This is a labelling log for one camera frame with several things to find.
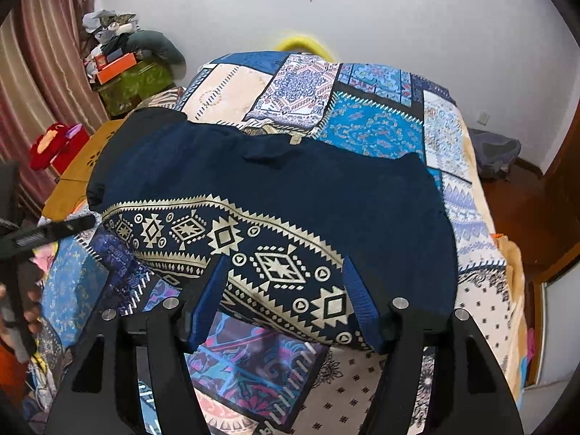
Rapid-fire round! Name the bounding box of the striped red curtain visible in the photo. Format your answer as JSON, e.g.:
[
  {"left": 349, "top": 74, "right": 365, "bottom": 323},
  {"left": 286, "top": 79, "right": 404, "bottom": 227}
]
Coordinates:
[{"left": 0, "top": 0, "right": 109, "bottom": 218}]

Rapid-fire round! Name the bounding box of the grey backpack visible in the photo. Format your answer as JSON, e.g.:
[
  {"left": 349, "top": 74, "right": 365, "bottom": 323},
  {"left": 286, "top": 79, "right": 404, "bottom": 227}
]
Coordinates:
[{"left": 469, "top": 128, "right": 522, "bottom": 179}]

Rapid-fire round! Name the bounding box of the beige bed sheet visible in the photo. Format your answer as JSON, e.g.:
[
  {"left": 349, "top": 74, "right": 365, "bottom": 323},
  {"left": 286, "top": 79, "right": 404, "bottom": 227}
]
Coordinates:
[{"left": 496, "top": 238, "right": 529, "bottom": 399}]

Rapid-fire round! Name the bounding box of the wooden folding table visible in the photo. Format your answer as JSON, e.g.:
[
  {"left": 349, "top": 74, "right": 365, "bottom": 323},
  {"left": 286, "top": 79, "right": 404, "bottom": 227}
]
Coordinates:
[{"left": 42, "top": 118, "right": 128, "bottom": 218}]

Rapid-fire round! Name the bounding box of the navy patterned hoodie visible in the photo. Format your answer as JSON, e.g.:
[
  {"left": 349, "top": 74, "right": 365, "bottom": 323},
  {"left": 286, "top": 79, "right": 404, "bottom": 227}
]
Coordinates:
[{"left": 85, "top": 108, "right": 458, "bottom": 349}]

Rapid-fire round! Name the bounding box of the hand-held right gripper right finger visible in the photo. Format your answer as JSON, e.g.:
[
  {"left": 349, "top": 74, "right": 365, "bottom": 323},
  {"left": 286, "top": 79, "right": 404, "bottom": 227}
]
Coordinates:
[{"left": 342, "top": 257, "right": 526, "bottom": 435}]

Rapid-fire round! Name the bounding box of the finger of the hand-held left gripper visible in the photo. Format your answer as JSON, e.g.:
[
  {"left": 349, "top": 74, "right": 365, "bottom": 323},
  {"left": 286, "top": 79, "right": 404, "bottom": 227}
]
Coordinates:
[{"left": 0, "top": 215, "right": 97, "bottom": 259}]

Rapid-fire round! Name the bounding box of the person's left hand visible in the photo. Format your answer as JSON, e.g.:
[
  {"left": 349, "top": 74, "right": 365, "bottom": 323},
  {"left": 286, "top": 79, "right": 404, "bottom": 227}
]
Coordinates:
[{"left": 22, "top": 263, "right": 45, "bottom": 336}]

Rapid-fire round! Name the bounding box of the brown wooden door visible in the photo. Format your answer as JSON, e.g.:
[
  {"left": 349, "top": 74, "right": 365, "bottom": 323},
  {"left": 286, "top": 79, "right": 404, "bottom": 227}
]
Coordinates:
[{"left": 539, "top": 91, "right": 580, "bottom": 282}]

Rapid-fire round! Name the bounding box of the yellow hoop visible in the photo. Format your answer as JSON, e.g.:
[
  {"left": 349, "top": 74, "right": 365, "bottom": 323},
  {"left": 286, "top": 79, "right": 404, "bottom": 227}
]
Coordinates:
[{"left": 276, "top": 32, "right": 334, "bottom": 59}]

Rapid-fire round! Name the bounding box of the striped beige cloth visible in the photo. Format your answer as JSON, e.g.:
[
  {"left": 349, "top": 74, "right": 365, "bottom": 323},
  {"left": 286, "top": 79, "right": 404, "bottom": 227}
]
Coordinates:
[{"left": 136, "top": 88, "right": 186, "bottom": 112}]

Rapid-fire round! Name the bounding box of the white wardrobe sliding door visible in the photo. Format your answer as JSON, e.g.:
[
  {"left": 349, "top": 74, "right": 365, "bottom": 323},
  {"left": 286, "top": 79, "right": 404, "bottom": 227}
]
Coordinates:
[{"left": 532, "top": 276, "right": 580, "bottom": 390}]

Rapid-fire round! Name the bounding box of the blue patchwork blanket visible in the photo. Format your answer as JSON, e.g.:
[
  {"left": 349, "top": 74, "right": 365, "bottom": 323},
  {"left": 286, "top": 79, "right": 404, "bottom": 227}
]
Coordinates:
[{"left": 27, "top": 50, "right": 526, "bottom": 435}]

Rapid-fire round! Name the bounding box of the orange box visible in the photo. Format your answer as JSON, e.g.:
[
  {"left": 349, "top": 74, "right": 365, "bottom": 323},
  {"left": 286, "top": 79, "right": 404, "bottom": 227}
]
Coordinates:
[{"left": 95, "top": 52, "right": 139, "bottom": 84}]

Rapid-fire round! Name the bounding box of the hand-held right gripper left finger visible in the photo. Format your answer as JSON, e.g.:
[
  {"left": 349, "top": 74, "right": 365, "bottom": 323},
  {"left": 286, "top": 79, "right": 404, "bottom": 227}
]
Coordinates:
[{"left": 43, "top": 257, "right": 229, "bottom": 435}]

